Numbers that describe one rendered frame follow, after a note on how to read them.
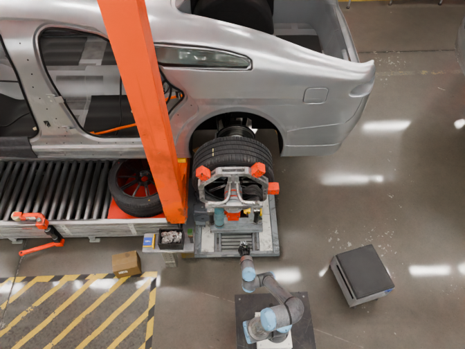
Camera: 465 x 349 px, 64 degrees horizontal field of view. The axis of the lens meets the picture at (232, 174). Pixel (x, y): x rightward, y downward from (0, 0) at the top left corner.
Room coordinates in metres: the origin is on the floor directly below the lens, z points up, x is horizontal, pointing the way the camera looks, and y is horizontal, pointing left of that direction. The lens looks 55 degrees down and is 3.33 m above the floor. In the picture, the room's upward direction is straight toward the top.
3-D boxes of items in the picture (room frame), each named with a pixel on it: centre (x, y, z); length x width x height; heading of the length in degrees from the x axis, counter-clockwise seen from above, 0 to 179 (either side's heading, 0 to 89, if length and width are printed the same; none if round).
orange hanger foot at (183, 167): (1.84, 0.48, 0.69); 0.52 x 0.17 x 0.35; 1
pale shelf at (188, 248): (1.29, 0.54, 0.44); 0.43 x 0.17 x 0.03; 91
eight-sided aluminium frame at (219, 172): (1.56, -0.01, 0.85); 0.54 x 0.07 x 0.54; 91
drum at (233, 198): (1.49, -0.01, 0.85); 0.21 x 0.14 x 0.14; 1
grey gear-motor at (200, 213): (1.79, 0.28, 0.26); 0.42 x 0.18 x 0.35; 1
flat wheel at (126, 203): (1.94, 0.83, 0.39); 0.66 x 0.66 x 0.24
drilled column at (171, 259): (1.29, 0.57, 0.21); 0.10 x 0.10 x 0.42; 1
